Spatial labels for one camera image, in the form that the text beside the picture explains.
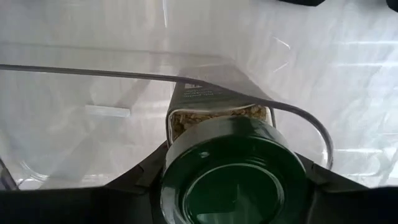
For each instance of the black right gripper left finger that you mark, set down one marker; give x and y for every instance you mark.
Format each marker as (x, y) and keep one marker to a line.
(77, 207)

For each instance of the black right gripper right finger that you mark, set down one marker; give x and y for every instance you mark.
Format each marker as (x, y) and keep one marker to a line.
(351, 205)

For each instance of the glass herb jar green lid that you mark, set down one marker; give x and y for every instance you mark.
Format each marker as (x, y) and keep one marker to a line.
(233, 174)

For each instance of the clear plastic tray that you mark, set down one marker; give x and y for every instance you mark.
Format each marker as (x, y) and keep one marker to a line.
(77, 124)

